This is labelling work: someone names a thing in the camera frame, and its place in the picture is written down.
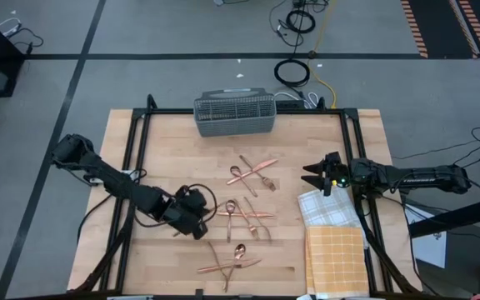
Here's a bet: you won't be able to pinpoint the black desk beam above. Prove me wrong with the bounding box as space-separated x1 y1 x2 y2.
408 194 480 238

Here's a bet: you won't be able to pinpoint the small coiled black cable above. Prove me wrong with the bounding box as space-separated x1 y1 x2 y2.
285 8 317 35

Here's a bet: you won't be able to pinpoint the black control box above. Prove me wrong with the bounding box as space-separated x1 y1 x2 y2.
275 98 308 111

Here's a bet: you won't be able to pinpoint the black left wrist camera cable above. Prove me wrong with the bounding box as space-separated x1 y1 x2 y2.
183 182 219 220

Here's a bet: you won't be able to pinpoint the black mat orange stripes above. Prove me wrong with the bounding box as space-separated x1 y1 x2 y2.
400 0 480 59

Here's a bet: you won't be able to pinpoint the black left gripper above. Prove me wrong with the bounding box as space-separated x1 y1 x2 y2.
162 186 209 241

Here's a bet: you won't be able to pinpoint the yellow floor cable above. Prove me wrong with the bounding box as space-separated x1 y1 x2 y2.
306 0 338 110

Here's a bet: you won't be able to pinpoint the grey plastic cutlery basket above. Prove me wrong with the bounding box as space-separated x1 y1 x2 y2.
192 87 278 138

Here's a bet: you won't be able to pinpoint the black hanging power cable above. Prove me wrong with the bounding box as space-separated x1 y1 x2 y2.
76 193 115 243

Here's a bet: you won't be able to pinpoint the black aluminium table frame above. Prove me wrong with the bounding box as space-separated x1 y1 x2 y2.
72 93 423 300

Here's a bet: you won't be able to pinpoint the orange plaid cloth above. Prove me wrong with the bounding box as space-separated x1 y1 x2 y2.
304 225 371 299

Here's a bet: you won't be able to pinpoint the copper spoon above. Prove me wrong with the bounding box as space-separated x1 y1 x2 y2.
229 165 259 198
224 199 238 244
223 243 247 293

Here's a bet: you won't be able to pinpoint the white paper sheet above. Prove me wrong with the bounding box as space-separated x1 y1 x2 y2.
404 203 449 270

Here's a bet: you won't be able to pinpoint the copper fork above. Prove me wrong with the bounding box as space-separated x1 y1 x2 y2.
233 198 261 242
239 154 278 193
243 196 273 243

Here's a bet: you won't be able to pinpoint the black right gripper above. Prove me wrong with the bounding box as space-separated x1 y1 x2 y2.
301 152 353 197

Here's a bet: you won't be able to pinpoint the black floor cable with plug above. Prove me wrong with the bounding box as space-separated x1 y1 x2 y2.
12 27 44 55

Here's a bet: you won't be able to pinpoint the white floor cable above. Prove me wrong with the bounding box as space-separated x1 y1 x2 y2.
0 17 23 38

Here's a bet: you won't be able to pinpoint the white plaid cloth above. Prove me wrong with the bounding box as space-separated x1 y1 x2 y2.
297 186 368 249

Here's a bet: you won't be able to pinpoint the large coiled black cable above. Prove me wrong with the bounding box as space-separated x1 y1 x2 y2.
273 57 312 88

